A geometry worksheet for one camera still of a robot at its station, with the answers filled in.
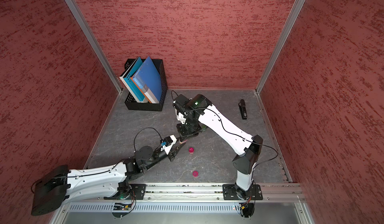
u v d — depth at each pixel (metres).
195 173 0.80
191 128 0.58
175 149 0.65
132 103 1.10
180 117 0.67
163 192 0.76
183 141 0.68
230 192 0.74
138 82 0.88
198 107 0.48
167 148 0.61
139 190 0.74
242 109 1.06
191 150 0.87
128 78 0.87
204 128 0.56
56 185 0.41
